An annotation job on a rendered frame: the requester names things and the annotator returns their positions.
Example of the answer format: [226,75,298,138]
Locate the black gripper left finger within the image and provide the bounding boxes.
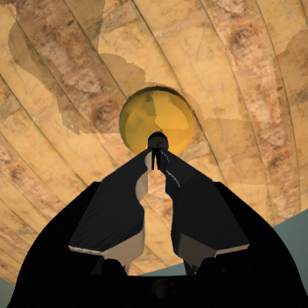
[7,147,155,308]

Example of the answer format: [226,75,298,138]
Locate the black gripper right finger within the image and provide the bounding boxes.
[155,147,308,308]

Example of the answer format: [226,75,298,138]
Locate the brass dome bell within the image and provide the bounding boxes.
[119,85,194,156]

